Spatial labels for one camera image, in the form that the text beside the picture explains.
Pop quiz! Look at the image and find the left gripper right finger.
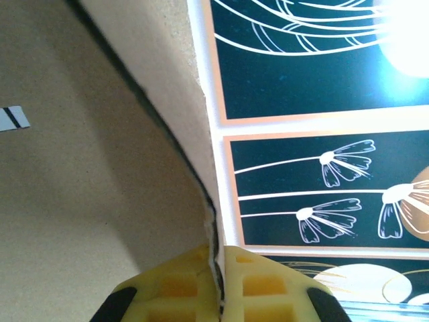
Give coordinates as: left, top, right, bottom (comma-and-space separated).
217, 246, 353, 322

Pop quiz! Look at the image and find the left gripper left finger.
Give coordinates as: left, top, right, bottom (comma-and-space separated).
92, 244, 221, 322

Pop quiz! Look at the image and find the brown cardboard box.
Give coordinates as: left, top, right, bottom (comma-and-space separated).
0, 0, 225, 322

